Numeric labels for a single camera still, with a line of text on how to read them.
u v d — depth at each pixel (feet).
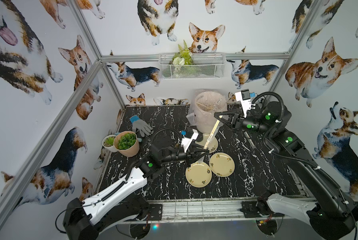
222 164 2.91
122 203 1.89
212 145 3.18
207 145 1.99
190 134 1.82
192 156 1.83
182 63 2.68
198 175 2.79
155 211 2.42
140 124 3.54
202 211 2.46
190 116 3.05
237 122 1.61
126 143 2.84
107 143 2.90
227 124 1.77
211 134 1.92
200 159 2.00
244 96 1.61
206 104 3.21
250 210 2.40
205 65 3.02
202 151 1.97
